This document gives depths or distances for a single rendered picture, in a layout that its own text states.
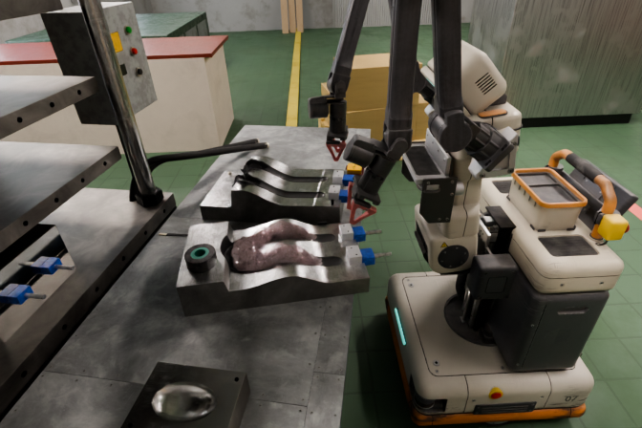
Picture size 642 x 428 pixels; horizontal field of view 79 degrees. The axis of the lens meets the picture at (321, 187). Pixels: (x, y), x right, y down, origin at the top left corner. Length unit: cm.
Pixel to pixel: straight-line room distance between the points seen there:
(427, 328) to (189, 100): 286
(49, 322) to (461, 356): 137
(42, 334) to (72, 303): 11
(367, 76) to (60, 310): 253
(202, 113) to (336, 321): 299
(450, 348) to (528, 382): 28
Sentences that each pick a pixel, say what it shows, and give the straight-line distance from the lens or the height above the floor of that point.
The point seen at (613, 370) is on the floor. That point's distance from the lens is 229.
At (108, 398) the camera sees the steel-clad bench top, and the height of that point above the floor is 80.
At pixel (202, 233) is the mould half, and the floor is 91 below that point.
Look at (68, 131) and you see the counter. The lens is 434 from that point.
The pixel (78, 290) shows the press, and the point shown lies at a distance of 138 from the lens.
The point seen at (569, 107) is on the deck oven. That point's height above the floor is 21.
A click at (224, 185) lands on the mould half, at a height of 86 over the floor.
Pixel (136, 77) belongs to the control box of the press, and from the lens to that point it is 180.
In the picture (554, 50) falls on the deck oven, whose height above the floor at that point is 78.
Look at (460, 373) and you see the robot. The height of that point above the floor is 28.
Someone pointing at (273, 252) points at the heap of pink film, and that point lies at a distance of 110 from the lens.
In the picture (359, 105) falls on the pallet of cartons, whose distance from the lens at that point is 322.
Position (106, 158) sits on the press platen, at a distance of 153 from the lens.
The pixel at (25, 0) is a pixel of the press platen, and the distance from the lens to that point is 140.
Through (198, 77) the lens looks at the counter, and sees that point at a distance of 370.
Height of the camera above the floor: 161
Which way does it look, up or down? 31 degrees down
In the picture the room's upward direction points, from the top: 2 degrees counter-clockwise
